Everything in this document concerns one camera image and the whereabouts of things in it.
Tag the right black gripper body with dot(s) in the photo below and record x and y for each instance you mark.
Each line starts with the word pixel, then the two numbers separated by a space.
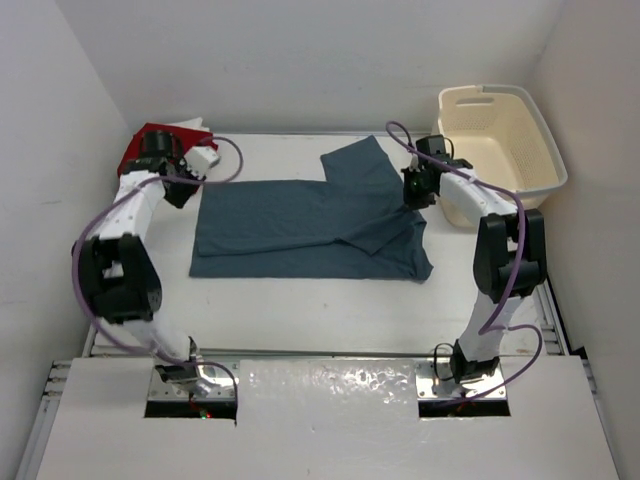
pixel 416 196

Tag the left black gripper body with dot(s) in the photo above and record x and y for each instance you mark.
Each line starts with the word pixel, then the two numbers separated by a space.
pixel 180 193

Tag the red t shirt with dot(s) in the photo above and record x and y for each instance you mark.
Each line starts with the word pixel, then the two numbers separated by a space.
pixel 189 137

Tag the blue t shirt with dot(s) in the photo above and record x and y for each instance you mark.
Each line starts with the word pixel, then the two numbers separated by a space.
pixel 351 225

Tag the white printed t shirt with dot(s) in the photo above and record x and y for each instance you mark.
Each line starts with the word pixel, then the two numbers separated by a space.
pixel 193 124

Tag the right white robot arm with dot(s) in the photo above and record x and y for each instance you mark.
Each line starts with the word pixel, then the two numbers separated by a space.
pixel 510 252

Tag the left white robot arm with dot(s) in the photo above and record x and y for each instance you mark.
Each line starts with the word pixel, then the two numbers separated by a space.
pixel 113 274

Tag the cream plastic laundry basket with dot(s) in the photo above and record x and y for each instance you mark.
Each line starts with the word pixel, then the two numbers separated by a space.
pixel 500 130

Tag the white foreground cover board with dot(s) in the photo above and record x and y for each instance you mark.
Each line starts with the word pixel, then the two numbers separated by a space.
pixel 325 419

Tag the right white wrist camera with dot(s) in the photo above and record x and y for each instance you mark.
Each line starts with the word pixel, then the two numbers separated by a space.
pixel 414 165

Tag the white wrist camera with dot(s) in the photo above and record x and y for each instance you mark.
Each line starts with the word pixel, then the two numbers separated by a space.
pixel 201 159
pixel 414 165

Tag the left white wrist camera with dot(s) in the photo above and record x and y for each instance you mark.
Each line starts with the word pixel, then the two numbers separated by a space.
pixel 201 159

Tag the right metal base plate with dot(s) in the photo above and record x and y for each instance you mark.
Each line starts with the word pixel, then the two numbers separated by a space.
pixel 430 388

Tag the metal base plate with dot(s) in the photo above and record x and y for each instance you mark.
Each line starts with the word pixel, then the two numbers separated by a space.
pixel 213 381
pixel 430 388

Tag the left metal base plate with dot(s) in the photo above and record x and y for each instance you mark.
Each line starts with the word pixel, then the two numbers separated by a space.
pixel 213 381

